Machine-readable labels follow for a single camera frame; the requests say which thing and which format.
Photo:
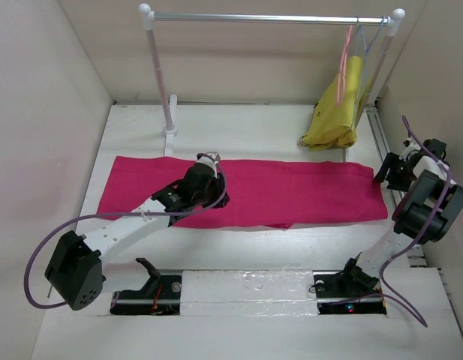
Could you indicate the pink trousers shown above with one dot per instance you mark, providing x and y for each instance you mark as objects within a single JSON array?
[{"x": 262, "y": 192}]

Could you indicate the light blue plastic hanger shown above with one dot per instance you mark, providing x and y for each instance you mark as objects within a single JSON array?
[{"x": 363, "y": 50}]

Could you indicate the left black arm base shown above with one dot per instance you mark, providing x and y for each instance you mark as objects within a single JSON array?
[{"x": 158, "y": 296}]

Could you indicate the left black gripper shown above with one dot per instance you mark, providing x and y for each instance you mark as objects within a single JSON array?
[{"x": 216, "y": 183}]

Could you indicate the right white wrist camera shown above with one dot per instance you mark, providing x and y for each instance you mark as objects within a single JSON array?
[{"x": 410, "y": 149}]

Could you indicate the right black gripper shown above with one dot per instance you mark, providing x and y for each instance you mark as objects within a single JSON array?
[{"x": 392, "y": 161}]

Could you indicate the white and silver clothes rack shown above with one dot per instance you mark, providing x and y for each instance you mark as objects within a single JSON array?
[{"x": 170, "y": 103}]

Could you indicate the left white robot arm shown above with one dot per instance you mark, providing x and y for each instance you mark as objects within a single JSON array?
[{"x": 82, "y": 266}]

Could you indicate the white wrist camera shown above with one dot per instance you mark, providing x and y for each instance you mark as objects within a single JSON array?
[
  {"x": 208, "y": 157},
  {"x": 410, "y": 149}
]

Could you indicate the pink plastic hanger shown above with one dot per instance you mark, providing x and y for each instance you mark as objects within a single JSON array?
[{"x": 341, "y": 75}]

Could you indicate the yellow garment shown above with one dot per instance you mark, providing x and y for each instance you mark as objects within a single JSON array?
[{"x": 334, "y": 119}]

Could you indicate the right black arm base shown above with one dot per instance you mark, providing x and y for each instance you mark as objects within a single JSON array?
[{"x": 347, "y": 292}]

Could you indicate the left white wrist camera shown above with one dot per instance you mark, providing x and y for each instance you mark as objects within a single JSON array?
[{"x": 208, "y": 157}]

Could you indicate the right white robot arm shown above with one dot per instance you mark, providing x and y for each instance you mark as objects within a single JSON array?
[{"x": 432, "y": 201}]

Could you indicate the aluminium rail right side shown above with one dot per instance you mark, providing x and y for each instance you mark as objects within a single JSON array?
[{"x": 390, "y": 197}]

